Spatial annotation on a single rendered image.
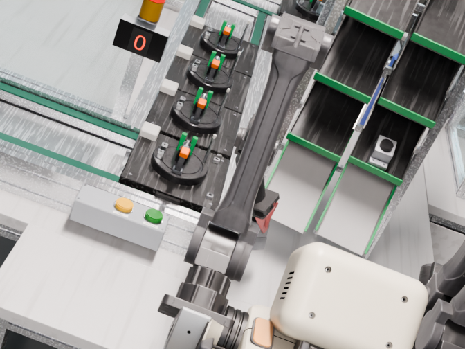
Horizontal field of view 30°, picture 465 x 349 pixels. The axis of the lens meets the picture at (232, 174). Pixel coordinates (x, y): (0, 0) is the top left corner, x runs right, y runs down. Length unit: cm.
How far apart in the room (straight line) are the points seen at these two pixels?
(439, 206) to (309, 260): 143
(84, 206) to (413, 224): 104
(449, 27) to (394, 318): 79
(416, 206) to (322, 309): 137
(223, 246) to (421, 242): 115
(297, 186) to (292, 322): 80
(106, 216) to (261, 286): 41
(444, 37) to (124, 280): 86
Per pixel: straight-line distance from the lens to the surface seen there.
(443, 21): 192
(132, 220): 192
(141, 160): 209
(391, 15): 186
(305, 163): 208
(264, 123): 139
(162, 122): 226
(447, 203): 275
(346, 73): 192
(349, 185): 210
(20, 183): 203
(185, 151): 199
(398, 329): 133
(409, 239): 248
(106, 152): 217
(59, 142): 216
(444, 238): 277
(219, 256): 142
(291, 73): 138
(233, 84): 258
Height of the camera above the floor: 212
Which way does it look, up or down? 32 degrees down
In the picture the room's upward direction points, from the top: 23 degrees clockwise
